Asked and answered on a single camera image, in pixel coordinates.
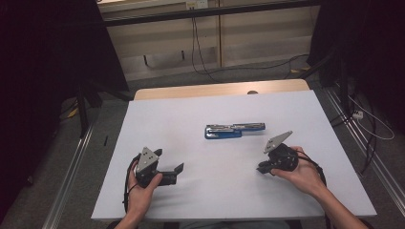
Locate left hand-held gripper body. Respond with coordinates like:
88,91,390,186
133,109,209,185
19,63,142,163
133,146,178,189

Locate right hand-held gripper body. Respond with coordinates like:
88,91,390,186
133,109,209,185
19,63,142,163
263,130,300,173

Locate blue stapler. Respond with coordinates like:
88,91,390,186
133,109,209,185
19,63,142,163
204,122,266,140

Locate person's right hand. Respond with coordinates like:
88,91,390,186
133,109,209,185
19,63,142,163
270,145,326,198

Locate person's left hand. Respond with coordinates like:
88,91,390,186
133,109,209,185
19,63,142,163
126,161,163,216

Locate white table cover sheet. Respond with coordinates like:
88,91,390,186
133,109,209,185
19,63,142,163
91,90,377,221

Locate black stand leg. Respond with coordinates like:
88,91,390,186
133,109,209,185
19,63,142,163
75,79,132,138
298,52,354,120

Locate black curtain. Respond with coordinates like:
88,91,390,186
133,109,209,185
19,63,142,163
0,0,130,220
308,0,405,135

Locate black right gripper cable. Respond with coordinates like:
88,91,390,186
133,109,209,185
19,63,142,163
296,150,329,188

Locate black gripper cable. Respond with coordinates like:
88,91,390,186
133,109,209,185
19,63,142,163
296,150,329,188
121,153,141,215

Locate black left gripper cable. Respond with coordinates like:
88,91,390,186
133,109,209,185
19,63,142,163
121,153,141,215

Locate aluminium floor rail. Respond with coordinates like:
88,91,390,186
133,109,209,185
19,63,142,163
41,125,96,229
324,86,405,209

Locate black floor cable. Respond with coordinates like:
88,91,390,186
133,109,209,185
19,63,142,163
206,52,310,80

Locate white cable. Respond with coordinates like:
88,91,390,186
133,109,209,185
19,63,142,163
348,94,395,141

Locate black hanging cables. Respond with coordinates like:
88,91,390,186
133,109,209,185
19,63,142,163
190,16,221,82

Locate white wall socket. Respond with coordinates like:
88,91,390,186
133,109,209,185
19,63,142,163
185,0,209,10

